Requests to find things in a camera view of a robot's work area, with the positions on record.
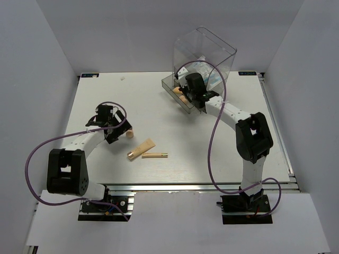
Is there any purple cable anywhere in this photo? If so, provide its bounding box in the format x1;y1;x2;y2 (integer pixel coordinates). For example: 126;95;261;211
176;60;281;217
24;101;131;222

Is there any cotton pad pack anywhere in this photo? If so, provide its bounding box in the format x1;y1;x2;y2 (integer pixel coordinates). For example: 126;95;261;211
193;61;215;89
208;75;223;88

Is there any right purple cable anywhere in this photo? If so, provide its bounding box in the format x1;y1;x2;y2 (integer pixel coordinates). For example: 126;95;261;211
176;60;281;217

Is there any beige foundation tube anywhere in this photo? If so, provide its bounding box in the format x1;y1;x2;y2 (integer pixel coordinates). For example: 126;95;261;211
127;139;156;161

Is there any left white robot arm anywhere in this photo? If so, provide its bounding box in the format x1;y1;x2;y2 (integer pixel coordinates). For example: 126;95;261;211
47;102;132;211

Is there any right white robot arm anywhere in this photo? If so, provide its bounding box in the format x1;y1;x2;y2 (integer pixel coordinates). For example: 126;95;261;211
175;72;273;211

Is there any gold slim concealer stick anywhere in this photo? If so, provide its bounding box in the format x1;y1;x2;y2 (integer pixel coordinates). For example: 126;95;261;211
141;152;168;159

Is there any beige makeup sponge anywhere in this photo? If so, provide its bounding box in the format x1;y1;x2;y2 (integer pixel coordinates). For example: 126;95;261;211
126;129;134;139
173;87;182;94
179;95;189;104

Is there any clear acrylic organizer box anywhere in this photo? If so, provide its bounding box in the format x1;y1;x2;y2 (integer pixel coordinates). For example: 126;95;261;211
162;27;237;114

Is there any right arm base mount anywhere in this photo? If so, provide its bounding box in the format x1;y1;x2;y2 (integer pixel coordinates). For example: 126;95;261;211
216;195;273;225

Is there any aluminium table front rail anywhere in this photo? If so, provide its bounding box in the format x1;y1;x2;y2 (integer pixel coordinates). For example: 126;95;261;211
108;182;300;192

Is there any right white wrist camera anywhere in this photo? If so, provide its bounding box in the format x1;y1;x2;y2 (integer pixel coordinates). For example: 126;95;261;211
174;67;189;87

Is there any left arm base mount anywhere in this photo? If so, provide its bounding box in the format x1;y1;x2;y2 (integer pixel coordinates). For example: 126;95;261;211
78;191;135;222

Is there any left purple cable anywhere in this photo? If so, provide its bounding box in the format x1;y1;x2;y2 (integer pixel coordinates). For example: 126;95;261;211
24;101;131;222

